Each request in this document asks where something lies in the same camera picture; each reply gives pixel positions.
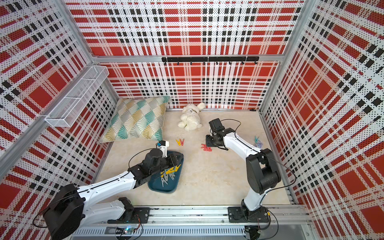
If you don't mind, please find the teal plastic storage box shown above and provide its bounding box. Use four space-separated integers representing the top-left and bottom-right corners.
148 151 184 194

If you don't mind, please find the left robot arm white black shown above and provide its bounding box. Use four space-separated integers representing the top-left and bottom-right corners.
42 149 184 240

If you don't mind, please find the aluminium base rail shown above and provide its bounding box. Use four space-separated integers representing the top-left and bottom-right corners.
131 205 310 226

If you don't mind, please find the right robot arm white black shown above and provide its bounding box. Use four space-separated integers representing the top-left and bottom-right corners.
206 129 281 222

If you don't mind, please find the red clothespin flat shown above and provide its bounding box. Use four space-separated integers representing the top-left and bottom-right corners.
201 144 212 152

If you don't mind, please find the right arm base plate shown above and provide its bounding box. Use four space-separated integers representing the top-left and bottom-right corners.
228 207 270 223

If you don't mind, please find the patterned cushion teal yellow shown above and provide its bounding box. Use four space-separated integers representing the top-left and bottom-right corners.
100 96 171 143

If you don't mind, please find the green circuit board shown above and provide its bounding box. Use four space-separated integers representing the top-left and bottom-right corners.
116 227 136 235

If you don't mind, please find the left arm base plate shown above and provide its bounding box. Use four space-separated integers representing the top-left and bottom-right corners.
119 208 151 224

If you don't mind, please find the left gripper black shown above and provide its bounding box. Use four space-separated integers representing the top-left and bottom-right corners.
150 152 184 175

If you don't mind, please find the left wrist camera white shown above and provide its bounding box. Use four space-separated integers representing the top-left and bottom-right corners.
156 141 170 158

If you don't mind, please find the white plush toy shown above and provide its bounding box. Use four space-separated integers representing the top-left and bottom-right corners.
178 102 206 131

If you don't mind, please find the black hook rail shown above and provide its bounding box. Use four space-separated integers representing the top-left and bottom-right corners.
162 56 260 64

